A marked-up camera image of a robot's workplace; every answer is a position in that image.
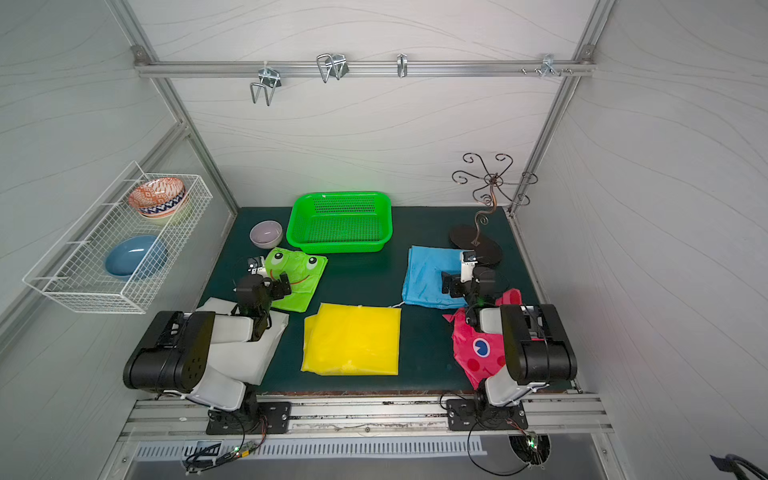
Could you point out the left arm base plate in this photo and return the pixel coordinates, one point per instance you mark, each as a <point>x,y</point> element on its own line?
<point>258,418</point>

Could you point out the metal bracket hook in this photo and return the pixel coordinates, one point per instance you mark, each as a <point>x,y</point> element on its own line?
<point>547,68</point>

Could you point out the pink bunny raincoat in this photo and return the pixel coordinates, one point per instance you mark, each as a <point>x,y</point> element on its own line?
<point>480,353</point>

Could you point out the small purple bowl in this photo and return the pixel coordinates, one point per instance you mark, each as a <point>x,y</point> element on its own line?
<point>266,234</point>

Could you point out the aluminium top rail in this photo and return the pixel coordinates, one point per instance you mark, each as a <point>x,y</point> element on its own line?
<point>357,69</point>

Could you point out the metal loop hook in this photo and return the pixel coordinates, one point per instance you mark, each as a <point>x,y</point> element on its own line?
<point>332,65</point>

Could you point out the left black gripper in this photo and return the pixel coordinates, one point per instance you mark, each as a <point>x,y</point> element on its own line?
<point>279,286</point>

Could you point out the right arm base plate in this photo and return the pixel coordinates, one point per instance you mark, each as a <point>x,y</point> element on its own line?
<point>465,415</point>

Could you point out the white raincoat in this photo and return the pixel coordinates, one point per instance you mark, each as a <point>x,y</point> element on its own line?
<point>233,351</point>

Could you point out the aluminium front rail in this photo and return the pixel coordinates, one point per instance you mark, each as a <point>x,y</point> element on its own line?
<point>369,416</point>

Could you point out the green frog raincoat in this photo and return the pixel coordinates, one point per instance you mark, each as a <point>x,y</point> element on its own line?
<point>303,271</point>

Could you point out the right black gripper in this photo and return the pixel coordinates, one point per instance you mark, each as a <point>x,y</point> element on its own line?
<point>452,284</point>

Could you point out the orange patterned bowl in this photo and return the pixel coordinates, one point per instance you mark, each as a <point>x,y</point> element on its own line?
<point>158,198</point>

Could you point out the metal double hook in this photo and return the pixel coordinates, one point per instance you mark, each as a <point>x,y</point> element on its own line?
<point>268,81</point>

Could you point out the white wire wall basket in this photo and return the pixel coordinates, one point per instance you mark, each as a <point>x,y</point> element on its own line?
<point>72,274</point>

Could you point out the small metal hook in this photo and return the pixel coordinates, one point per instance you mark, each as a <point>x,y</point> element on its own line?
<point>402,65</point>

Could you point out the blue bowl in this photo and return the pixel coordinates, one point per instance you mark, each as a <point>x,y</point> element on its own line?
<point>138,258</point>

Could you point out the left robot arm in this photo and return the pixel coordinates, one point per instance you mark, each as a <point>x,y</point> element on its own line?
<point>171,357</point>

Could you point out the green plastic basket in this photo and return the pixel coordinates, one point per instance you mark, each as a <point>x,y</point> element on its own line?
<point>340,222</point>

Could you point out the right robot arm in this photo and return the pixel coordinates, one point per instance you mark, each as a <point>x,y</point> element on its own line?
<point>507,349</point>

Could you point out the yellow raincoat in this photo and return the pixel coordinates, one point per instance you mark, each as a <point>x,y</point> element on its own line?
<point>343,340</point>

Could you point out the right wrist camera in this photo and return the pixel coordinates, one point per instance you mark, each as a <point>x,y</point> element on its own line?
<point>468,263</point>

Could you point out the aluminium rail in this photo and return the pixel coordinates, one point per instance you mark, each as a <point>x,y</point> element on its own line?
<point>369,416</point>
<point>357,69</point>

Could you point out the blue folded raincoat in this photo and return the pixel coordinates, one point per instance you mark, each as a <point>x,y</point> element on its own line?
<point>423,280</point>

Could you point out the dark metal jewelry stand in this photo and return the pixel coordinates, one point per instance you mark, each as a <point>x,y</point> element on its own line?
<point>491,197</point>

